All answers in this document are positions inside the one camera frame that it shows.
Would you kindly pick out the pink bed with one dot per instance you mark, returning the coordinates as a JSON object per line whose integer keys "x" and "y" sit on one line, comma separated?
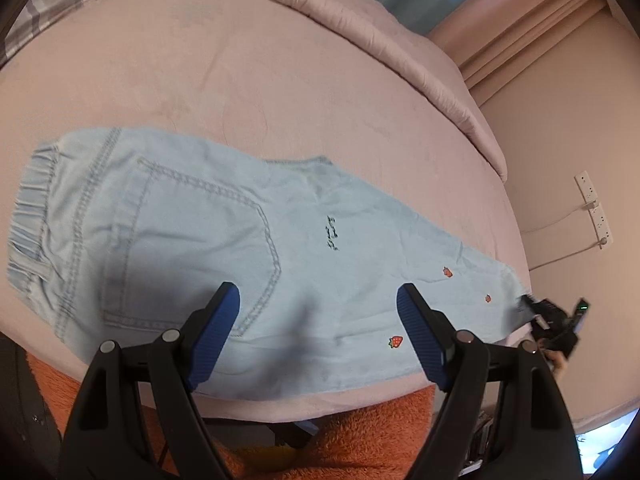
{"x": 200, "y": 70}

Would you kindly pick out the pink folded quilt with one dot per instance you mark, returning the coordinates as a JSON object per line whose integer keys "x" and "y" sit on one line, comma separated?
{"x": 400, "y": 60}

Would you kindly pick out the person's right hand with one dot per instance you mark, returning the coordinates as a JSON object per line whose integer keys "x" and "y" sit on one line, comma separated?
{"x": 557, "y": 362}

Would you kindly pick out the person's orange fleece garment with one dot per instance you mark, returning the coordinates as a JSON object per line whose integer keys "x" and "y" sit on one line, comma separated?
{"x": 360, "y": 435}

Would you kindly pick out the white power strip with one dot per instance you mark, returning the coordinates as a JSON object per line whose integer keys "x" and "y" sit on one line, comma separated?
{"x": 595, "y": 212}

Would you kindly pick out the light blue strawberry pants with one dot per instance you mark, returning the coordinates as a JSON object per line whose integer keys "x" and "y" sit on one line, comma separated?
{"x": 200, "y": 240}

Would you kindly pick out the beige curtain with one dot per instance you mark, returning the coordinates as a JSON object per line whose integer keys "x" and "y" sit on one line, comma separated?
{"x": 525, "y": 45}

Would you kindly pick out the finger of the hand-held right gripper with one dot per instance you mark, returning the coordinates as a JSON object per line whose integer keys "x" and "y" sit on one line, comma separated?
{"x": 525, "y": 307}

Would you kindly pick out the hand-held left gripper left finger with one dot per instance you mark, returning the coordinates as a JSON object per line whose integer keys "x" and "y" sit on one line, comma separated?
{"x": 215, "y": 340}

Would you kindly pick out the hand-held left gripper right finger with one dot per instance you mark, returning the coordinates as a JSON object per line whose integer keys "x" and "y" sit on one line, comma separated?
{"x": 420, "y": 340}

